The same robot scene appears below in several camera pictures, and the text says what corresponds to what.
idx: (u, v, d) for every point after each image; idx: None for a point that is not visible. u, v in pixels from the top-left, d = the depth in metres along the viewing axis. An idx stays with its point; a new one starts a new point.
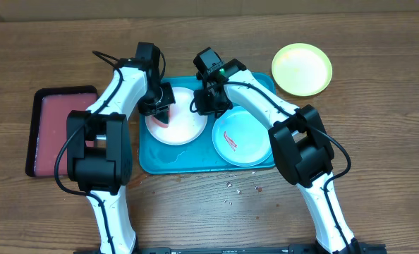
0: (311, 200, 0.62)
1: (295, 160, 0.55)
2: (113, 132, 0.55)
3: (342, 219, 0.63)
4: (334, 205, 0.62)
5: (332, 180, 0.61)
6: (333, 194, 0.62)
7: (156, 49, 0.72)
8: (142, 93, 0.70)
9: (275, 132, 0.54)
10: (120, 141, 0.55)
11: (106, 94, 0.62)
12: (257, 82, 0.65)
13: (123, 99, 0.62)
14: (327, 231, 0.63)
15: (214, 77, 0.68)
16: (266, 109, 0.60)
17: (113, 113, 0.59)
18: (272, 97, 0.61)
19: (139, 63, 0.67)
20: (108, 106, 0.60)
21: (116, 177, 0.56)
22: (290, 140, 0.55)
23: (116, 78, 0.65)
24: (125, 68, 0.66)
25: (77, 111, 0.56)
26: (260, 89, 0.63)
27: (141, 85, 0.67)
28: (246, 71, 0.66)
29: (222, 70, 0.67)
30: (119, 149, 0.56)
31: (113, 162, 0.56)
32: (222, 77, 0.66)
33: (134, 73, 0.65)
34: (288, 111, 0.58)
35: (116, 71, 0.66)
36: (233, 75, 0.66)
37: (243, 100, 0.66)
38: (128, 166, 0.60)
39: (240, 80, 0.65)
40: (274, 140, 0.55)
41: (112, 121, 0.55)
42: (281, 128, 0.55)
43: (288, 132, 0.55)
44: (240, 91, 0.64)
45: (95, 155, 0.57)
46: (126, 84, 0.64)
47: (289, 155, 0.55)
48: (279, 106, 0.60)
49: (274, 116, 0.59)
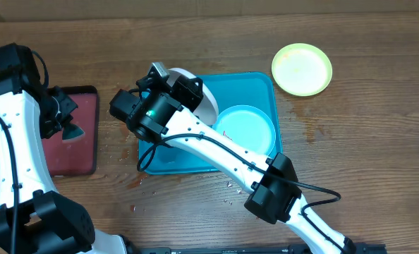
0: (295, 228, 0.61)
1: (276, 208, 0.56)
2: (51, 219, 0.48)
3: (327, 228, 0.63)
4: (316, 221, 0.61)
5: (310, 207, 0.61)
6: (312, 213, 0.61)
7: (22, 50, 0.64)
8: (40, 111, 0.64)
9: (257, 200, 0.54)
10: (68, 221, 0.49)
11: (6, 166, 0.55)
12: (202, 125, 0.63)
13: (27, 157, 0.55)
14: (320, 247, 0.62)
15: (138, 121, 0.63)
16: (236, 168, 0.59)
17: (35, 192, 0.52)
18: (236, 150, 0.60)
19: (8, 81, 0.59)
20: (22, 185, 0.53)
21: (80, 243, 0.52)
22: (271, 198, 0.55)
23: None
24: None
25: None
26: (213, 137, 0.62)
27: (32, 105, 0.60)
28: (183, 110, 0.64)
29: (150, 112, 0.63)
30: (70, 226, 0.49)
31: (71, 236, 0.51)
32: (149, 123, 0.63)
33: (15, 104, 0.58)
34: (260, 167, 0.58)
35: None
36: (161, 108, 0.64)
37: (195, 152, 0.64)
38: (87, 221, 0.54)
39: (185, 128, 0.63)
40: (255, 205, 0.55)
41: (41, 209, 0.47)
42: (259, 192, 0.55)
43: (268, 192, 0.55)
44: (192, 142, 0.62)
45: (46, 232, 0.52)
46: (14, 128, 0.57)
47: (271, 211, 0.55)
48: (251, 161, 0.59)
49: (247, 176, 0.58)
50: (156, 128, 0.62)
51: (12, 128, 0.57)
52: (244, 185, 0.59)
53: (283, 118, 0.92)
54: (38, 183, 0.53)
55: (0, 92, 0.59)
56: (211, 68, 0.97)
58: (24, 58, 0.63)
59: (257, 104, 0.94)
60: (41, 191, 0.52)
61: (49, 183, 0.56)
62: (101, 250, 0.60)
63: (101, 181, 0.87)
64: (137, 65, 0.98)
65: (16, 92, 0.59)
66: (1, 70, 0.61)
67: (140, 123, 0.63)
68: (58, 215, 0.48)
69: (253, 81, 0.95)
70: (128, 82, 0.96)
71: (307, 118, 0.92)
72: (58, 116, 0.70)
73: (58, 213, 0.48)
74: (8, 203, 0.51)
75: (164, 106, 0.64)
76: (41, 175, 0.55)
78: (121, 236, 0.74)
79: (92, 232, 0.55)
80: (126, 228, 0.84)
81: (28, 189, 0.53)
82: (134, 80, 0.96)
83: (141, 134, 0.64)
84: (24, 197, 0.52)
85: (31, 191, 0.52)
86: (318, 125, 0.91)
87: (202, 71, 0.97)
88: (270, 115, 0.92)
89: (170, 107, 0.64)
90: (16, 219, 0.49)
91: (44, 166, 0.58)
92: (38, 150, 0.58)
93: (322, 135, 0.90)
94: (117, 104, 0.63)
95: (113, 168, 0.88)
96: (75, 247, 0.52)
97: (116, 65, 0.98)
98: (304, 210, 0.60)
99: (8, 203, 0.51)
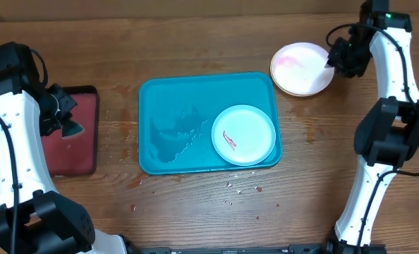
0: (361, 180, 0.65)
1: (378, 137, 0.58)
2: (51, 219, 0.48)
3: (372, 218, 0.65)
4: (375, 198, 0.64)
5: (392, 176, 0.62)
6: (382, 190, 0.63)
7: (22, 47, 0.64)
8: (39, 111, 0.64)
9: (384, 104, 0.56)
10: (68, 221, 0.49)
11: (5, 166, 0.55)
12: (408, 50, 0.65)
13: (27, 156, 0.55)
14: (352, 218, 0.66)
15: (376, 17, 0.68)
16: (393, 80, 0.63)
17: (36, 192, 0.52)
18: (410, 76, 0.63)
19: (7, 80, 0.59)
20: (22, 185, 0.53)
21: (82, 243, 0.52)
22: (392, 117, 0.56)
23: None
24: None
25: None
26: (405, 58, 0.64)
27: (32, 105, 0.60)
28: (406, 34, 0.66)
29: (389, 15, 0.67)
30: (70, 225, 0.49)
31: (71, 236, 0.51)
32: (381, 20, 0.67)
33: (15, 105, 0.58)
34: (413, 96, 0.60)
35: None
36: (396, 25, 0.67)
37: (379, 56, 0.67)
38: (87, 222, 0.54)
39: (397, 39, 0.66)
40: (377, 106, 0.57)
41: (42, 209, 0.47)
42: (391, 102, 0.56)
43: (396, 110, 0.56)
44: (387, 46, 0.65)
45: (44, 233, 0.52)
46: (14, 129, 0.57)
47: (378, 128, 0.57)
48: (409, 86, 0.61)
49: (397, 91, 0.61)
50: (382, 25, 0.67)
51: (12, 128, 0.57)
52: (385, 93, 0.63)
53: (283, 118, 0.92)
54: (37, 183, 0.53)
55: None
56: (211, 68, 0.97)
58: (24, 58, 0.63)
59: (256, 104, 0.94)
60: (41, 191, 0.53)
61: (49, 183, 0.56)
62: (101, 250, 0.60)
63: (101, 181, 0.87)
64: (137, 65, 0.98)
65: (16, 92, 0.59)
66: (1, 69, 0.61)
67: (374, 17, 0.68)
68: (58, 214, 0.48)
69: (254, 80, 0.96)
70: (128, 82, 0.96)
71: (307, 118, 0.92)
72: (58, 114, 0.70)
73: (58, 212, 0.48)
74: (8, 204, 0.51)
75: (403, 22, 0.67)
76: (41, 175, 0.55)
78: (120, 236, 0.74)
79: (92, 231, 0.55)
80: (125, 228, 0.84)
81: (29, 189, 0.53)
82: (133, 80, 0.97)
83: (366, 25, 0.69)
84: (23, 197, 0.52)
85: (30, 191, 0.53)
86: (318, 125, 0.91)
87: (202, 71, 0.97)
88: (270, 115, 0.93)
89: (403, 25, 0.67)
90: (16, 219, 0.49)
91: (44, 165, 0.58)
92: (37, 150, 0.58)
93: (321, 135, 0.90)
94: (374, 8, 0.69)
95: (113, 168, 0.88)
96: (75, 247, 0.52)
97: (116, 65, 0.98)
98: (382, 176, 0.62)
99: (8, 204, 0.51)
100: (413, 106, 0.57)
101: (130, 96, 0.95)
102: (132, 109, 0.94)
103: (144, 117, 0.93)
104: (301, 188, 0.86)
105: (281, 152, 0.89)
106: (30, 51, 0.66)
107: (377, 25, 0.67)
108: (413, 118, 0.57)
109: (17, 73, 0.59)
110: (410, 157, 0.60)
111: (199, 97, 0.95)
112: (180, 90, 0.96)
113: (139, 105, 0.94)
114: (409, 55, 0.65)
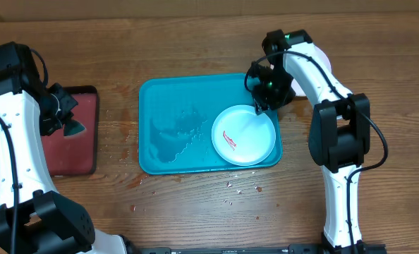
0: (331, 187, 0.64)
1: (331, 144, 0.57)
2: (48, 218, 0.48)
3: (355, 215, 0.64)
4: (352, 197, 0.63)
5: (358, 173, 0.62)
6: (355, 188, 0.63)
7: (22, 47, 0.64)
8: (39, 111, 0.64)
9: (321, 110, 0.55)
10: (68, 221, 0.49)
11: (5, 166, 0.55)
12: (317, 57, 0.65)
13: (27, 157, 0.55)
14: (337, 222, 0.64)
15: (278, 43, 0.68)
16: (319, 87, 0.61)
17: (35, 192, 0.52)
18: (330, 77, 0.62)
19: (7, 81, 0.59)
20: (22, 185, 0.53)
21: (79, 241, 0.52)
22: (334, 120, 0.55)
23: None
24: None
25: None
26: (319, 64, 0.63)
27: (32, 105, 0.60)
28: (310, 45, 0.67)
29: (287, 36, 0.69)
30: (70, 225, 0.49)
31: (71, 236, 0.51)
32: (284, 43, 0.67)
33: (15, 105, 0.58)
34: (341, 93, 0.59)
35: None
36: (298, 44, 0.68)
37: (297, 73, 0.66)
38: (87, 223, 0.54)
39: (304, 53, 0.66)
40: (315, 114, 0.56)
41: (41, 209, 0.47)
42: (327, 106, 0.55)
43: (334, 112, 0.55)
44: (299, 61, 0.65)
45: (43, 233, 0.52)
46: (14, 130, 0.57)
47: (326, 135, 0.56)
48: (334, 85, 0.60)
49: (326, 94, 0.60)
50: (286, 46, 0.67)
51: (12, 128, 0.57)
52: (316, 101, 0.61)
53: (284, 118, 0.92)
54: (38, 184, 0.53)
55: None
56: (211, 68, 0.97)
58: (24, 58, 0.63)
59: None
60: (41, 191, 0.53)
61: (49, 183, 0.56)
62: (101, 250, 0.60)
63: (101, 181, 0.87)
64: (137, 65, 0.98)
65: (16, 92, 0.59)
66: (0, 69, 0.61)
67: (276, 43, 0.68)
68: (58, 214, 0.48)
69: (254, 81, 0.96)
70: (128, 82, 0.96)
71: (307, 118, 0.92)
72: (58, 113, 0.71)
73: (58, 212, 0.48)
74: (8, 203, 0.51)
75: (302, 38, 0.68)
76: (41, 175, 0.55)
78: (120, 236, 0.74)
79: (92, 231, 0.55)
80: (125, 228, 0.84)
81: (29, 189, 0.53)
82: (134, 80, 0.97)
83: (272, 51, 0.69)
84: (23, 197, 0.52)
85: (30, 191, 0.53)
86: None
87: (202, 71, 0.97)
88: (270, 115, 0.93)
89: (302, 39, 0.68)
90: (16, 219, 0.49)
91: (44, 165, 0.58)
92: (38, 150, 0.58)
93: None
94: (273, 35, 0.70)
95: (113, 168, 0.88)
96: (75, 247, 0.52)
97: (116, 65, 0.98)
98: (350, 177, 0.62)
99: (8, 203, 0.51)
100: (348, 101, 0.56)
101: (130, 95, 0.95)
102: (133, 109, 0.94)
103: (144, 117, 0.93)
104: (302, 188, 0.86)
105: (281, 152, 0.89)
106: (29, 51, 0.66)
107: (281, 46, 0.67)
108: (352, 112, 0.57)
109: (17, 73, 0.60)
110: (368, 149, 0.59)
111: (199, 97, 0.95)
112: (180, 90, 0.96)
113: (139, 105, 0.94)
114: (321, 61, 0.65)
